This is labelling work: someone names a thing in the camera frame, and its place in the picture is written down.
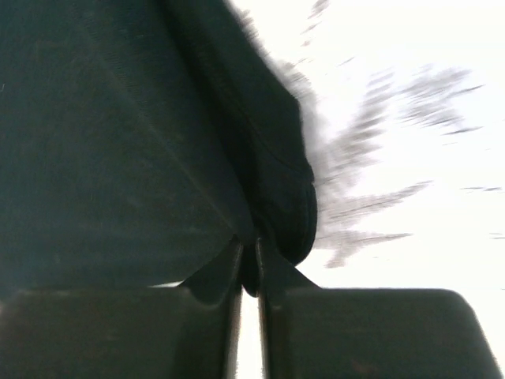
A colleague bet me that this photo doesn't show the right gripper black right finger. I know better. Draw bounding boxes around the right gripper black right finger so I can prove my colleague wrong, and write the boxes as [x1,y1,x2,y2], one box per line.
[256,238,501,378]

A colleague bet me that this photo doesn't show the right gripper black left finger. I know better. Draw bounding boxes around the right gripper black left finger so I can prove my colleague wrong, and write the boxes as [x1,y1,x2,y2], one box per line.
[1,240,242,378]

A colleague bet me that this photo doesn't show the black t shirt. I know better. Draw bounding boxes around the black t shirt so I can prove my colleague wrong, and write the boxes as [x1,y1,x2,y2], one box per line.
[1,1,317,298]

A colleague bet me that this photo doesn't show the floral patterned table mat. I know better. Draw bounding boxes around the floral patterned table mat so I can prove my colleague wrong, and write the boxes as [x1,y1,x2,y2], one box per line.
[149,0,505,379]

